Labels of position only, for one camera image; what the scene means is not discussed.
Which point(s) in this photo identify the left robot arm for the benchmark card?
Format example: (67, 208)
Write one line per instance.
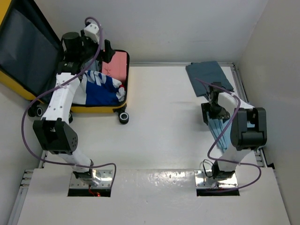
(76, 83)

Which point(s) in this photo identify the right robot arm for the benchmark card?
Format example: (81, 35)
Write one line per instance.
(247, 125)

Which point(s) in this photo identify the dark grey garment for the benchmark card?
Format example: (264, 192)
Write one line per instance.
(209, 72)

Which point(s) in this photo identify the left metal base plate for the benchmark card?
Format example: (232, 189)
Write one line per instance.
(96, 179)

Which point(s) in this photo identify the metal base plate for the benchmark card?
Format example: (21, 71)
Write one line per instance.
(96, 179)
(205, 181)

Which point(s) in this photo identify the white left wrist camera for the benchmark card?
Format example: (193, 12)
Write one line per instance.
(92, 31)

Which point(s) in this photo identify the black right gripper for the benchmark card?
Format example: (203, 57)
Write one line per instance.
(206, 108)

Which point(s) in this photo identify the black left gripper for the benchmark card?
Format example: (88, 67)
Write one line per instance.
(107, 54)

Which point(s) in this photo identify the yellow suitcase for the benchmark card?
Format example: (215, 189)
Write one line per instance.
(29, 55)

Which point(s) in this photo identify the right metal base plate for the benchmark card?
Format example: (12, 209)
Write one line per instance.
(205, 181)

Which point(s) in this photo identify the blue white red shirt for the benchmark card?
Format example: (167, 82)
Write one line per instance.
(98, 89)

